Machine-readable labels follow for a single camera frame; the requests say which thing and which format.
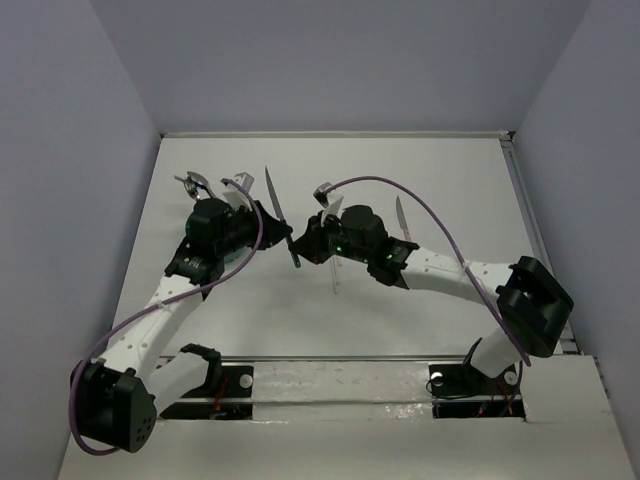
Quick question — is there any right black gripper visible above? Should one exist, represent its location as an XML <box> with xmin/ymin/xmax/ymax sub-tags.
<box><xmin>288</xmin><ymin>210</ymin><xmax>372</xmax><ymax>265</ymax></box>

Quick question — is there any green handled knife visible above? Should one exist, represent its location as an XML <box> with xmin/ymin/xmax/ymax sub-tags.
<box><xmin>264</xmin><ymin>166</ymin><xmax>301</xmax><ymax>268</ymax></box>

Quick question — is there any silver spoon pink handle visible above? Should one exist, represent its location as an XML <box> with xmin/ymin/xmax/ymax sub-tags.
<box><xmin>187</xmin><ymin>171</ymin><xmax>216</xmax><ymax>198</ymax></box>

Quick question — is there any green handled fork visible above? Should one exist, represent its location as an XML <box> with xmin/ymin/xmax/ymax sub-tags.
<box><xmin>174</xmin><ymin>175</ymin><xmax>200</xmax><ymax>201</ymax></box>

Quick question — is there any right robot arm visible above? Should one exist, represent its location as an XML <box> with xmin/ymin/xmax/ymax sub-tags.
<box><xmin>289</xmin><ymin>205</ymin><xmax>574</xmax><ymax>392</ymax></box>

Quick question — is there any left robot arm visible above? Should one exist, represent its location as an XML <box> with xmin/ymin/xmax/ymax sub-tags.
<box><xmin>68</xmin><ymin>199</ymin><xmax>292</xmax><ymax>456</ymax></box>

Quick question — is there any teal utensil holder cup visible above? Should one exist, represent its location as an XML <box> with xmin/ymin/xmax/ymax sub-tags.
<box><xmin>185</xmin><ymin>212</ymin><xmax>242</xmax><ymax>264</ymax></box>

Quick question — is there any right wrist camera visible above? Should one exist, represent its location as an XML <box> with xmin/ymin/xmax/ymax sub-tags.
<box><xmin>313</xmin><ymin>182</ymin><xmax>344</xmax><ymax>226</ymax></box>

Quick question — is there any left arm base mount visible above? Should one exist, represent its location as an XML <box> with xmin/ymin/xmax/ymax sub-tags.
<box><xmin>159</xmin><ymin>343</ymin><xmax>254</xmax><ymax>421</ymax></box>

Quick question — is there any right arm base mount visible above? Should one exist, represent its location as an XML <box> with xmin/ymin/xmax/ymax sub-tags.
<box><xmin>425</xmin><ymin>347</ymin><xmax>525</xmax><ymax>419</ymax></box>

